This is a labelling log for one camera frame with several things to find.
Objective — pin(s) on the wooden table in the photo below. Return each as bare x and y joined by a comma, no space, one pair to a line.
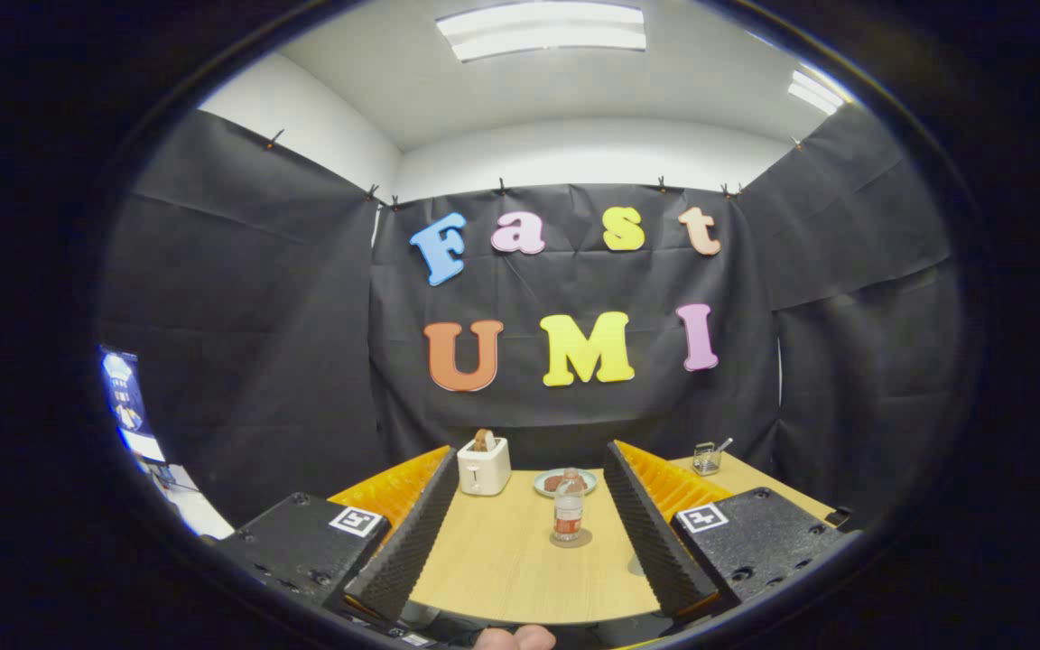
502,569

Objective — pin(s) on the blue printed banner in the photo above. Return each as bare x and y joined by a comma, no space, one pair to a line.
127,402

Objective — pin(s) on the small glass jar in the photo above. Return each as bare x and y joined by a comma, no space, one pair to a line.
706,460

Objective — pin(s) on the black table clamp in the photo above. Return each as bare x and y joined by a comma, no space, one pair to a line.
839,516

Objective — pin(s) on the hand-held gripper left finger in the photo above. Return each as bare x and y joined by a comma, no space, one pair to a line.
412,542

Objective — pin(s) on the small ceiling light panel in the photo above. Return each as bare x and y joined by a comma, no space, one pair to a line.
816,92

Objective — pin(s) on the pale blue plate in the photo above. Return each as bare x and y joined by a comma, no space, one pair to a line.
540,485

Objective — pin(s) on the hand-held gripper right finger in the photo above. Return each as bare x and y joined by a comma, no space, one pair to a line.
655,542

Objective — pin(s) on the white toaster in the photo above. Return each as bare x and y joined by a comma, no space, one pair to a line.
484,471

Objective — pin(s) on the black backdrop cloth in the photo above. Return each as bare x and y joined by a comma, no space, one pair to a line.
574,415

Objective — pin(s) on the clear plastic juice bottle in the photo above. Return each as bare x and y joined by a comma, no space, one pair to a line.
569,519

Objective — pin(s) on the round brown coaster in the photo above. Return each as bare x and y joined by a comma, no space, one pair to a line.
587,539

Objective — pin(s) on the brown meat pieces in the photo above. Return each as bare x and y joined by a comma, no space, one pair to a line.
587,479

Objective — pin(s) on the long ceiling light panel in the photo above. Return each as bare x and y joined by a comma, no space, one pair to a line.
543,30

